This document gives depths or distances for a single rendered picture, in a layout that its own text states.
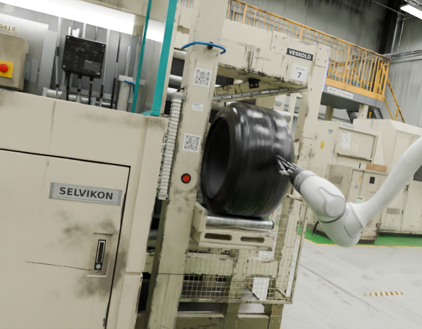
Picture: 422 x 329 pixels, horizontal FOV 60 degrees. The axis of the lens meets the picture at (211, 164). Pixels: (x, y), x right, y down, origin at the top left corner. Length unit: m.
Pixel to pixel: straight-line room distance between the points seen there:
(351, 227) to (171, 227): 0.77
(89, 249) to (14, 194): 0.20
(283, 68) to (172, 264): 1.19
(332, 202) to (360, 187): 5.23
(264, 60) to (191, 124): 0.64
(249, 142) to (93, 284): 0.88
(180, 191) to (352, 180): 4.83
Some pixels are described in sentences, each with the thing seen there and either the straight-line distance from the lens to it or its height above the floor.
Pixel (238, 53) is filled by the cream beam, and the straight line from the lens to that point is 1.99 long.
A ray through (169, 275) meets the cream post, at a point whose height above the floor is 0.61.
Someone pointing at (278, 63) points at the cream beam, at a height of 1.72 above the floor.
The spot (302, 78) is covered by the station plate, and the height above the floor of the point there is 1.68.
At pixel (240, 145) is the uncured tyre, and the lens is 1.51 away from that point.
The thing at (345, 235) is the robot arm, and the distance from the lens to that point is 1.32.
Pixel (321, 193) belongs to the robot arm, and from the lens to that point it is 1.19.
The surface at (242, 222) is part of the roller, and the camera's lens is 1.66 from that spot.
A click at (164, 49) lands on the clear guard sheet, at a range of 0.86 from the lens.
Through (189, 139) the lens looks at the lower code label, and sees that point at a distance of 1.61.
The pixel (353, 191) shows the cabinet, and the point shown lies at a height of 0.86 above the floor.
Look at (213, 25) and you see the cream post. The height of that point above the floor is 1.74.
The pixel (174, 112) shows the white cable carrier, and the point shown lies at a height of 1.34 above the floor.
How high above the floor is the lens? 1.22
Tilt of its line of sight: 3 degrees down
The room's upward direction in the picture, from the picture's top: 9 degrees clockwise
